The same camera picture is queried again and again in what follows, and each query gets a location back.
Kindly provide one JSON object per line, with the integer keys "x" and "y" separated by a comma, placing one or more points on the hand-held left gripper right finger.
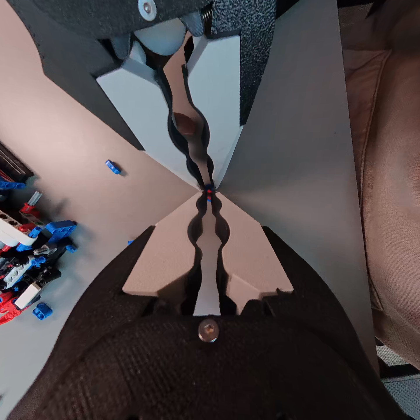
{"x": 256, "y": 259}

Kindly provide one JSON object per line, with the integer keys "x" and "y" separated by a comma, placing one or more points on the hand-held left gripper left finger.
{"x": 164, "y": 259}

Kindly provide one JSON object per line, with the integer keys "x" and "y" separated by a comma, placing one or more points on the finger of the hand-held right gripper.
{"x": 137, "y": 98}
{"x": 216, "y": 82}

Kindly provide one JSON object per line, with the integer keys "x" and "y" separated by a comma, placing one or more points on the small blue brick connector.
{"x": 210, "y": 195}

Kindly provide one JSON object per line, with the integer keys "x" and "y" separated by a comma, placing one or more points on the grey desk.
{"x": 279, "y": 164}

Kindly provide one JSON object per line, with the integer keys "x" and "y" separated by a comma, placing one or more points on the person's right hand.
{"x": 185, "y": 124}

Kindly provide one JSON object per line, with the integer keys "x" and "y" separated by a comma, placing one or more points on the small blue brick piece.
{"x": 113, "y": 166}

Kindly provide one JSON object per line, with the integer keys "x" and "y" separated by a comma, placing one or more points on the blue two-hole brick connector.
{"x": 42, "y": 310}

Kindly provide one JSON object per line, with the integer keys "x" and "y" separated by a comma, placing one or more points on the black printed toy box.
{"x": 13, "y": 164}

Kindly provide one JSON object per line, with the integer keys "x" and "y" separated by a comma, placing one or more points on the toy brick car model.
{"x": 19, "y": 229}

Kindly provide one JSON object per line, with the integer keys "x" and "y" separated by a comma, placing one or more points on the person's beige sweater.
{"x": 387, "y": 164}

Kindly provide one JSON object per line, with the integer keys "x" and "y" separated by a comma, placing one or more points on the grey woven cloth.
{"x": 400, "y": 387}

